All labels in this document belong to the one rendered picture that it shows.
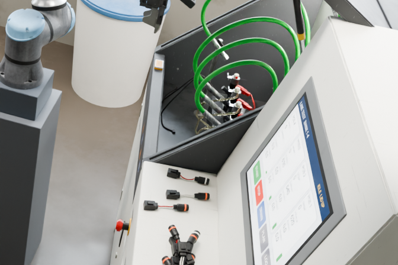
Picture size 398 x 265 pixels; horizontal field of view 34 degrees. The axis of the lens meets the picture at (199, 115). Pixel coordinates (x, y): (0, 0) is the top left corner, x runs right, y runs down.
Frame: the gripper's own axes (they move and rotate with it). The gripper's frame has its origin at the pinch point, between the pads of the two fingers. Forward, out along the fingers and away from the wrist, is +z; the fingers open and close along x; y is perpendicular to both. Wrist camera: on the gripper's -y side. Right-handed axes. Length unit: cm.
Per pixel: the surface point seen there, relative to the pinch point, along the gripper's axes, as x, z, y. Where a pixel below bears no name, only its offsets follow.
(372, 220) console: 102, -28, -37
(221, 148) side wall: 34.9, 14.3, -23.3
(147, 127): 15.4, 26.7, -2.9
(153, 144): 23.5, 26.7, -5.1
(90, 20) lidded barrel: -123, 70, 29
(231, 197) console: 53, 16, -26
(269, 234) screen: 80, 0, -30
